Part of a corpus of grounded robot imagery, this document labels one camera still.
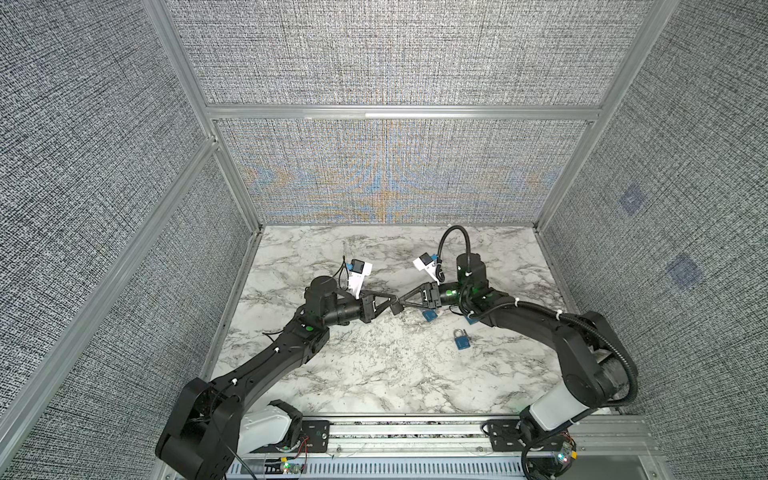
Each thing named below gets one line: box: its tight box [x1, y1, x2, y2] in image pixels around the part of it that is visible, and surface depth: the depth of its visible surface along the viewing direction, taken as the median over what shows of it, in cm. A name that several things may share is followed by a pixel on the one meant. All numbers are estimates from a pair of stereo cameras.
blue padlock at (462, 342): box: [453, 328, 471, 350], surface depth 90 cm
